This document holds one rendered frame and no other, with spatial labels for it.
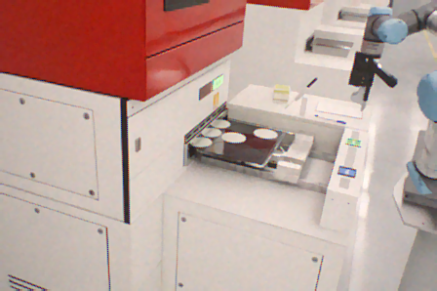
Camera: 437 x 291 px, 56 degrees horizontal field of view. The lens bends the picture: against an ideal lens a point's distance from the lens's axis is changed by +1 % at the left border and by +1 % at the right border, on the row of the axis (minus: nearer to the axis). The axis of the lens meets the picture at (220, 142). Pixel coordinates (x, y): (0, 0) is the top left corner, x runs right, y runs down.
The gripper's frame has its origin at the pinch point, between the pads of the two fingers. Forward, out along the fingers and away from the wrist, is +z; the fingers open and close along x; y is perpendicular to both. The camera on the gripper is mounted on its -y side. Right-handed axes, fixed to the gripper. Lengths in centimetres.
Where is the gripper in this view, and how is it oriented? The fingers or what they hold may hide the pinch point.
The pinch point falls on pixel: (364, 107)
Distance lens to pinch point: 161.3
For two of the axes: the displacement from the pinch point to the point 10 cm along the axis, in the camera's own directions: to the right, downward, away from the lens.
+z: -0.7, 9.0, 4.3
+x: -3.6, 3.8, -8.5
